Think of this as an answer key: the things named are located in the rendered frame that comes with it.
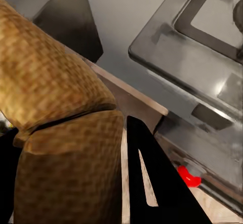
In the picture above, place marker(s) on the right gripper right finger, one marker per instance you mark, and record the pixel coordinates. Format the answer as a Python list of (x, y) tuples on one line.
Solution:
[(176, 203)]

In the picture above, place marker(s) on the burner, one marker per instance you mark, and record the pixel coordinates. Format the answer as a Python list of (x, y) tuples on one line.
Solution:
[(197, 44)]

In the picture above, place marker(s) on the oven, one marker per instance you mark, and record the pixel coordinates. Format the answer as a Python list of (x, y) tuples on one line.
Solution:
[(202, 165)]

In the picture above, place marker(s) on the popcorn bag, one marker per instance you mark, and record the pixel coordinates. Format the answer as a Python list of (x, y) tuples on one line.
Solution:
[(70, 169)]

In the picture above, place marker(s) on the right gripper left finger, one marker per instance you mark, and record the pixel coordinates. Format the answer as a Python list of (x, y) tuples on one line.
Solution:
[(9, 157)]

